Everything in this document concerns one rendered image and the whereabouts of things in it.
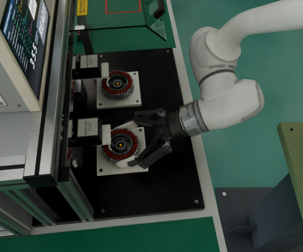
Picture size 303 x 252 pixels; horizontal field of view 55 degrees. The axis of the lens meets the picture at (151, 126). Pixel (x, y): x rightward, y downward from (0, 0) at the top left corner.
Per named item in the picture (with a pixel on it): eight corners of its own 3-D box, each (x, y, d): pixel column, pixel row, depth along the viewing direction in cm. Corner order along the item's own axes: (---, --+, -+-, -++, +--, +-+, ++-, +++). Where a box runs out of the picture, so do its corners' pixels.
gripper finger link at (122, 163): (141, 158, 83) (141, 161, 83) (120, 166, 86) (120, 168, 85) (135, 155, 81) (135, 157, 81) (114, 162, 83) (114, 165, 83)
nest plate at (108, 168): (143, 128, 94) (143, 126, 93) (148, 171, 86) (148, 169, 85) (97, 132, 93) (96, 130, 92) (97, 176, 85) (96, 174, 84)
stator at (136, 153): (138, 131, 92) (137, 125, 89) (141, 164, 86) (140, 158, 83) (102, 135, 91) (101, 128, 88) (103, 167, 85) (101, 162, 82)
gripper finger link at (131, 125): (132, 122, 87) (132, 120, 87) (113, 129, 89) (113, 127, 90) (138, 126, 89) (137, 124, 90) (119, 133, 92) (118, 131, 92)
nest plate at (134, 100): (138, 73, 107) (137, 71, 106) (141, 105, 99) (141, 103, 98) (97, 76, 106) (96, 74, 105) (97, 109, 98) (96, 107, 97)
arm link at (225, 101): (214, 137, 80) (202, 96, 85) (272, 118, 75) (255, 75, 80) (202, 127, 71) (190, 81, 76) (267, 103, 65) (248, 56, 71)
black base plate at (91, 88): (171, 51, 117) (172, 47, 115) (203, 210, 82) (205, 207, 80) (53, 60, 114) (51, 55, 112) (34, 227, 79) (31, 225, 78)
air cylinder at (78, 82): (84, 85, 104) (81, 74, 99) (84, 101, 100) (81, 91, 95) (70, 86, 104) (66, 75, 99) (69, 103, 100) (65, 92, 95)
